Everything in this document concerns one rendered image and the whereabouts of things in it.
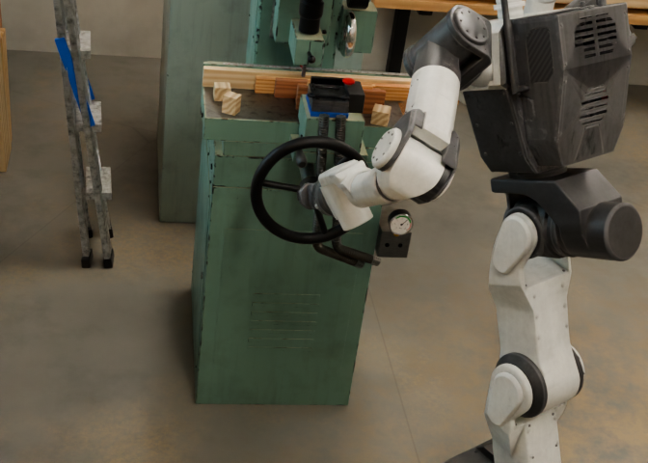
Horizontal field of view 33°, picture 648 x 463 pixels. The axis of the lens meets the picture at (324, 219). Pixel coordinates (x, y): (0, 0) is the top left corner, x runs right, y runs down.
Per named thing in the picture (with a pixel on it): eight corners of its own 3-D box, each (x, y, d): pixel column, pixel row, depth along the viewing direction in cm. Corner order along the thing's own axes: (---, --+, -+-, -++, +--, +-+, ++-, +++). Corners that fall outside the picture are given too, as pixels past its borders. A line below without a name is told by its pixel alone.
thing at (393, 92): (255, 93, 277) (256, 78, 275) (254, 90, 279) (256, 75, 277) (458, 104, 286) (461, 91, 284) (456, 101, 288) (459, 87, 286)
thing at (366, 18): (337, 51, 292) (343, 9, 285) (335, 41, 298) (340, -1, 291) (372, 54, 293) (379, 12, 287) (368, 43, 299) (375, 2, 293)
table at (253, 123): (202, 158, 257) (204, 135, 254) (199, 101, 283) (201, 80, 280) (451, 170, 267) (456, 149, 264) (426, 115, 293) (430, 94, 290)
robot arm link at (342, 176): (332, 219, 215) (361, 212, 203) (311, 177, 214) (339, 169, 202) (358, 204, 218) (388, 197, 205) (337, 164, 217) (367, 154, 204)
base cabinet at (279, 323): (193, 405, 308) (209, 187, 272) (189, 286, 357) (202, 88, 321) (349, 406, 316) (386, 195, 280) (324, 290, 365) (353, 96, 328)
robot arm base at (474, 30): (513, 63, 202) (497, 13, 207) (463, 48, 194) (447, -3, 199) (459, 106, 212) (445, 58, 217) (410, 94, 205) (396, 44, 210)
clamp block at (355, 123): (300, 151, 260) (305, 118, 255) (294, 125, 271) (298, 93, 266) (362, 154, 262) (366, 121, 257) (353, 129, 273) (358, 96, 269)
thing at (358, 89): (310, 116, 256) (312, 95, 253) (305, 95, 265) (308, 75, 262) (364, 119, 258) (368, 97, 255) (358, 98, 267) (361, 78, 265)
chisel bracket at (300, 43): (292, 70, 271) (296, 39, 267) (287, 48, 283) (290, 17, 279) (322, 72, 272) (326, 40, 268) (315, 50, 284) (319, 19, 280)
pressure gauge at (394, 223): (386, 240, 280) (391, 213, 275) (384, 232, 283) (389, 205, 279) (410, 241, 281) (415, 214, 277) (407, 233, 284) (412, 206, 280)
